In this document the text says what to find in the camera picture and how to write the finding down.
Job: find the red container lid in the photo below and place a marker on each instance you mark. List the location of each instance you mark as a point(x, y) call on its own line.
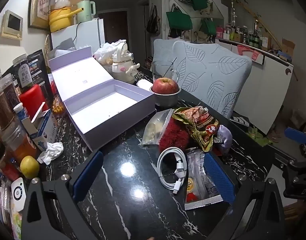
point(33, 100)

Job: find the clear zip bag white contents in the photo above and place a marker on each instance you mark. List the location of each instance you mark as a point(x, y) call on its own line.
point(153, 130)

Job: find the pink cloth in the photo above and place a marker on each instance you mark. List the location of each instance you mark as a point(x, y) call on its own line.
point(247, 51)

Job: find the grey plastic bag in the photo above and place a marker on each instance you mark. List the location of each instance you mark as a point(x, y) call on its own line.
point(65, 45)

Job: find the lavender gift box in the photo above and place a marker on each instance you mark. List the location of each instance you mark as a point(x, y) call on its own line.
point(93, 87)

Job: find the yellow lemon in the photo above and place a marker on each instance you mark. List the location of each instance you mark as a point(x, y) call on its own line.
point(29, 167)

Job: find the yellow snack packet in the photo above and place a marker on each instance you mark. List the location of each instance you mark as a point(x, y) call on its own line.
point(58, 105)

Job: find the white plastic bag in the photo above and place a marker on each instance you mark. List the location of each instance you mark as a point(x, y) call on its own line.
point(103, 52)

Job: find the crumpled white tissue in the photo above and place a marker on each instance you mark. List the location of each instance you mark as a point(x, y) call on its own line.
point(52, 151)

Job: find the long bamboo pole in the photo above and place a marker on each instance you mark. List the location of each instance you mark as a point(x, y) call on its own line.
point(245, 6)

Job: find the pale green electric kettle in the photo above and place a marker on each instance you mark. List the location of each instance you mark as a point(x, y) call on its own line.
point(84, 11)

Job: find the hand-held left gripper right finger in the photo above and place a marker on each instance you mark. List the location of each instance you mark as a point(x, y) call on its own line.
point(218, 177)

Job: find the blue white medicine box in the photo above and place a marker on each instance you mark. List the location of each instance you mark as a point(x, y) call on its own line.
point(45, 130)

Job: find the clear plastic bag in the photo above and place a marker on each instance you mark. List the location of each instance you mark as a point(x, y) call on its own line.
point(62, 3)

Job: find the yellow pot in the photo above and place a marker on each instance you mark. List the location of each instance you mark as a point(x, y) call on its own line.
point(58, 20)

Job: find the brown cardboard carton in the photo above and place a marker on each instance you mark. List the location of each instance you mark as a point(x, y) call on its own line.
point(287, 48)

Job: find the purple sachet with tassel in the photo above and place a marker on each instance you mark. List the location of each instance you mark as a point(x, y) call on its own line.
point(225, 140)

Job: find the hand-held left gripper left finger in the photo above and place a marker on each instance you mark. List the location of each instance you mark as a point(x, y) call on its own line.
point(88, 177)

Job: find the wall intercom panel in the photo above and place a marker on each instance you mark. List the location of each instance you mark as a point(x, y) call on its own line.
point(12, 22)

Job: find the black printed pouch bag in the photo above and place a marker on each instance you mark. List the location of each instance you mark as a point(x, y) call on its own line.
point(39, 65)

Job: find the white device with round button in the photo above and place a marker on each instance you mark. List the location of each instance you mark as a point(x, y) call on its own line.
point(18, 192)

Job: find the white paper roll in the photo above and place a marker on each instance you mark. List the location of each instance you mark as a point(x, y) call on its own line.
point(144, 84)

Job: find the jar with dark label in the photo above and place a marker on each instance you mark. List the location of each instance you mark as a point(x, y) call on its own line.
point(24, 75)

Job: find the red apple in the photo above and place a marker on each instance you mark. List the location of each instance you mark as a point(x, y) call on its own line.
point(165, 86)

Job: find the cream bottle with plush charm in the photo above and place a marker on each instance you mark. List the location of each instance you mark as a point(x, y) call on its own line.
point(121, 67)

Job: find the white fridge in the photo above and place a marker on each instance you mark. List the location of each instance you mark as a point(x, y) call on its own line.
point(88, 32)

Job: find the gold framed picture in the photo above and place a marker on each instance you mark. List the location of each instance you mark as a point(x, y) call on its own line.
point(42, 0)

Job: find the clear packet with red label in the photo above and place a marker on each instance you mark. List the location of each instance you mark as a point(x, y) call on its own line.
point(195, 180)

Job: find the gold leaf ornament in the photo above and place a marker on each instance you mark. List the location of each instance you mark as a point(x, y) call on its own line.
point(47, 46)

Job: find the small metal bowl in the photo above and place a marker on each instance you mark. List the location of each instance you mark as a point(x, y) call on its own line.
point(165, 101)

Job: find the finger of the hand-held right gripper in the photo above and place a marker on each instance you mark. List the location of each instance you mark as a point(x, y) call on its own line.
point(285, 157)
point(296, 133)

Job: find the row of bottles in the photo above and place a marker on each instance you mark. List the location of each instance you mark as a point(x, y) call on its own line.
point(245, 36)

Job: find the blue white tube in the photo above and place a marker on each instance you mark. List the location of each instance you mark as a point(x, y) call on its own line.
point(20, 111)

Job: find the red fuzzy pouch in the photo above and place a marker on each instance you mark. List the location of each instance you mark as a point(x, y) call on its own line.
point(173, 135)

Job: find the glass mug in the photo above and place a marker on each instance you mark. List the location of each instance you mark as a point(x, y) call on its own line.
point(159, 71)

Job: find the white counter cabinet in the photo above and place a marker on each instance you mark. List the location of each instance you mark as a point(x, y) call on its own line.
point(272, 85)

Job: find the grey leaf-pattern chair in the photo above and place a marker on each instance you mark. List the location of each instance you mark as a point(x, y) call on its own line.
point(213, 75)
point(163, 52)

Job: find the clear jar orange contents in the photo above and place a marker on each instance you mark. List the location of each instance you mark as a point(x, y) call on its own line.
point(20, 145)

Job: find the green brown snack packet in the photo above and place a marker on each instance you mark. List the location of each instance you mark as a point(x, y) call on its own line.
point(200, 127)

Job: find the black hanging bag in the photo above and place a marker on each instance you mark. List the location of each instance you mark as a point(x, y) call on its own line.
point(153, 21)

